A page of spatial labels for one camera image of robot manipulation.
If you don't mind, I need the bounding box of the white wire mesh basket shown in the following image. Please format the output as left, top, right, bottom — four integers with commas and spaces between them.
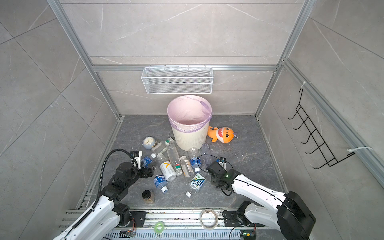
141, 67, 214, 95

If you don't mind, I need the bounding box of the tall clear green-cap bottle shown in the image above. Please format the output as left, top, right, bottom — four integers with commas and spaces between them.
166, 144, 183, 176

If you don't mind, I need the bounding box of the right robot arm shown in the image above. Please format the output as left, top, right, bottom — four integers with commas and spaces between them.
207, 161, 316, 240

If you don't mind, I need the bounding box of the green tape roll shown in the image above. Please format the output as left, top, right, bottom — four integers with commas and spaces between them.
154, 221, 165, 235

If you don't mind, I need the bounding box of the green label water bottle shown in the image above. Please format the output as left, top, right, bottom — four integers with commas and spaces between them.
186, 173, 206, 198

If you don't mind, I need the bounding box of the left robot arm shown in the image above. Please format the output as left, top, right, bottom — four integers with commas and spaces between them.
55, 149, 156, 240

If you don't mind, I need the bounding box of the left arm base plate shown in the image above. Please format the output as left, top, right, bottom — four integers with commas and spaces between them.
118, 211, 147, 229

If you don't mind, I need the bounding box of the black wire hook rack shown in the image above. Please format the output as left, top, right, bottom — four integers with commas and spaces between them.
288, 89, 355, 170

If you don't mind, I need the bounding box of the cream ribbed waste bin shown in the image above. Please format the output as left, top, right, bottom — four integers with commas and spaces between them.
172, 122, 210, 151

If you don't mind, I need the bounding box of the white bottle yellow label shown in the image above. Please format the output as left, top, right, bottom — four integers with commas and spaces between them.
160, 161, 177, 182

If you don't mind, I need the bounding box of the pink plastic bin liner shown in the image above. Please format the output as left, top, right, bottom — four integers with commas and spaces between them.
167, 95, 213, 133

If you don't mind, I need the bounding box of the flower label bottle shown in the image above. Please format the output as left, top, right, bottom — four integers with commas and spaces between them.
152, 137, 174, 155

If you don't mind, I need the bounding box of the small round white clock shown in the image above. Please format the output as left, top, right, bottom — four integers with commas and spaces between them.
143, 136, 157, 150

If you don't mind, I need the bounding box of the brown jar black lid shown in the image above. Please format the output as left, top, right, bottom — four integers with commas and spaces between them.
142, 190, 155, 204

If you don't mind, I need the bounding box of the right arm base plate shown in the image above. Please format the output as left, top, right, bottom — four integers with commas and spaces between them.
222, 210, 264, 227

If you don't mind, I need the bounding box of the blue label bottle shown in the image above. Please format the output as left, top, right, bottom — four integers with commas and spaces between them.
188, 148, 201, 173
141, 153, 156, 168
154, 175, 168, 193

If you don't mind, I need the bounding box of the roll of clear tape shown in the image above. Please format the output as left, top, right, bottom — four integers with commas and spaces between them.
199, 209, 219, 231

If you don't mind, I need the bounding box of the clear bluish bottle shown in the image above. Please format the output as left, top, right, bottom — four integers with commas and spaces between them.
200, 143, 214, 168

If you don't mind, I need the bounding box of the square clear tea bottle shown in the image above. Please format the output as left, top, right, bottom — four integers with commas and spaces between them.
180, 156, 194, 178

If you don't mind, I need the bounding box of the orange shark plush toy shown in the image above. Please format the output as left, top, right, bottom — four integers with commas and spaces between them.
207, 126, 237, 144

